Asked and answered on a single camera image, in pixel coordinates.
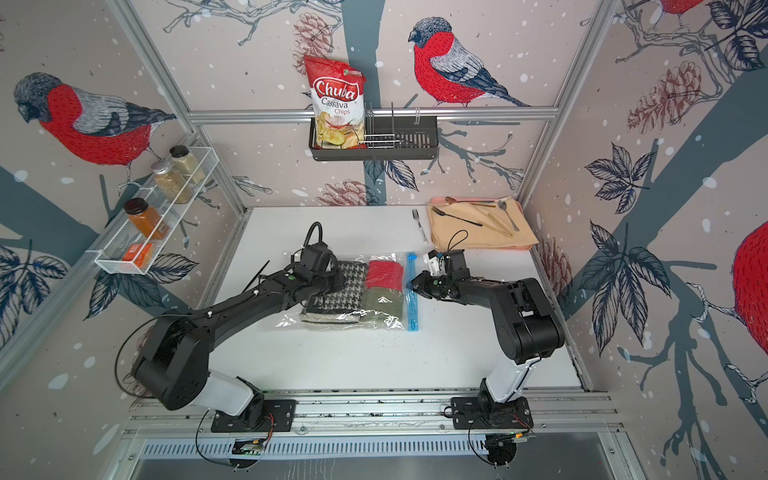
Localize red knitted scarf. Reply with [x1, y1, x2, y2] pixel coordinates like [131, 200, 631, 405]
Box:
[365, 260, 404, 291]

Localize clear plastic vacuum bag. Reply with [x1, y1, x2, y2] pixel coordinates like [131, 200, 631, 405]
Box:
[275, 252, 419, 332]

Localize olive green knitted scarf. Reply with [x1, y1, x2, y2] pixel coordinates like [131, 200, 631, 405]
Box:
[361, 287, 404, 320]

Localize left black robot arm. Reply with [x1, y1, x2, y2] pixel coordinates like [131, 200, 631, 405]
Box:
[131, 241, 344, 417]

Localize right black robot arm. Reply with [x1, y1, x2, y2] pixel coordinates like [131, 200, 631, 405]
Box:
[409, 271, 565, 413]

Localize black white houndstooth scarf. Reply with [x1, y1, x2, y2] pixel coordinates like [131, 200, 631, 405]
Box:
[300, 261, 368, 324]

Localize red Chuba chips bag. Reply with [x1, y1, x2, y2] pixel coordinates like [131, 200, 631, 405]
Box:
[304, 56, 366, 150]

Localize beige tongs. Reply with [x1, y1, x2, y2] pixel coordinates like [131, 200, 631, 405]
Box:
[473, 206, 514, 238]

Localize beige cloth napkin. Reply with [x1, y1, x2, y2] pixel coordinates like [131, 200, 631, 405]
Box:
[427, 197, 539, 251]

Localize black fork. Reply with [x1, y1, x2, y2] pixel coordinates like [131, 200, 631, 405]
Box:
[430, 206, 484, 228]

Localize gold spoon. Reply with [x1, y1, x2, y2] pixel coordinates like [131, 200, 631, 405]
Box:
[445, 196, 498, 208]

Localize pink tray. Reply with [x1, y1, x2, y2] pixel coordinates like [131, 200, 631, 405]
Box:
[428, 196, 500, 205]

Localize silver spoon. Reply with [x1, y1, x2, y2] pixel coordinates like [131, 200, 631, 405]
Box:
[497, 200, 520, 232]

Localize beige spice jar middle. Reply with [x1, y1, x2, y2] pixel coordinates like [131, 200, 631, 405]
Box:
[151, 160, 193, 204]

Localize beige spice jar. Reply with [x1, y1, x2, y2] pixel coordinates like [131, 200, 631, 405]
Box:
[151, 160, 193, 204]
[169, 145, 206, 184]

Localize beige spice jar rear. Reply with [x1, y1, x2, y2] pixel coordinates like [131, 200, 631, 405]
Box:
[169, 145, 206, 184]

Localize small orange box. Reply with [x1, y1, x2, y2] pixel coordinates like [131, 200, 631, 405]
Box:
[122, 242, 154, 268]

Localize orange spice jar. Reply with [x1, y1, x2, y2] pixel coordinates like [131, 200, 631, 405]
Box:
[123, 197, 167, 240]

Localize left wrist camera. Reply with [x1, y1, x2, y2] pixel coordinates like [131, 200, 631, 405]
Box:
[299, 241, 334, 272]

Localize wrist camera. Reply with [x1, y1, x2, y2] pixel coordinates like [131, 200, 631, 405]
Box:
[299, 241, 334, 272]
[425, 249, 470, 279]

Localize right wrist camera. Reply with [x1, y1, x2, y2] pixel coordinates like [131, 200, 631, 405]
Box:
[425, 249, 470, 279]

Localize white handled fork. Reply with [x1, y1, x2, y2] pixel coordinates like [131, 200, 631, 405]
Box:
[411, 208, 429, 244]

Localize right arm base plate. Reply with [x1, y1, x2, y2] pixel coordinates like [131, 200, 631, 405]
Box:
[447, 397, 534, 431]

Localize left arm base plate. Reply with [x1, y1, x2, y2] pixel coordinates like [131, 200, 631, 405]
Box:
[211, 399, 298, 434]

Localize black wall basket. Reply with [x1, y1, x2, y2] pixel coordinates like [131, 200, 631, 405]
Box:
[308, 116, 439, 161]

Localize clear acrylic wall shelf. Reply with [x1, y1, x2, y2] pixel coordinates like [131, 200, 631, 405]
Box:
[94, 146, 219, 275]

